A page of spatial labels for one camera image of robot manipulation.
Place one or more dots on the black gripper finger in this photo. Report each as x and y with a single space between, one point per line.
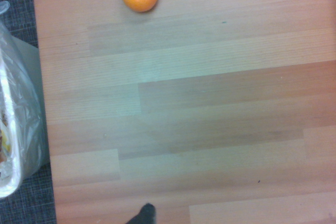
145 214

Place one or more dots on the white plastic trash bin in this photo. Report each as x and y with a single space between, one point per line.
25 103

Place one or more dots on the crumpled white paper trash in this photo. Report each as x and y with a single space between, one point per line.
4 140

